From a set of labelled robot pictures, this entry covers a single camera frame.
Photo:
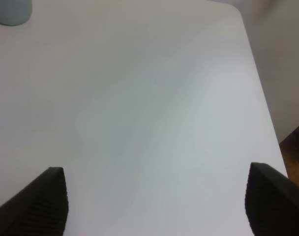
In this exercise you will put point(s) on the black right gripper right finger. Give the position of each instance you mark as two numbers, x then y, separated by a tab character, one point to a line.
271	202

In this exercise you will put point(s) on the teal plastic cup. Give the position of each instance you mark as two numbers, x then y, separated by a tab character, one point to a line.
15	12

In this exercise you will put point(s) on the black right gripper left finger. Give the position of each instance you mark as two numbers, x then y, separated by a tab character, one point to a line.
39	209

